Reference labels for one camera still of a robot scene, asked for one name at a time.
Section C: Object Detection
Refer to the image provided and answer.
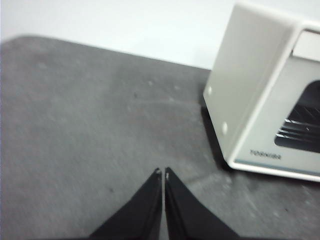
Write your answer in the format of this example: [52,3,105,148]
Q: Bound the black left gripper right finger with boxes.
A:
[164,166,241,240]

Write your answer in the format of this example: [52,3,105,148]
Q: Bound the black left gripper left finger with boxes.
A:
[88,167,164,240]

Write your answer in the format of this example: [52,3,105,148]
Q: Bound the glass oven door with handle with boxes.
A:
[234,27,320,176]

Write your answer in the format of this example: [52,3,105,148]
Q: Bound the cream toaster oven housing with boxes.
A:
[202,2,320,183]

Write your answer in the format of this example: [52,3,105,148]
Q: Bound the metal wire oven rack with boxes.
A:
[274,102,320,146]

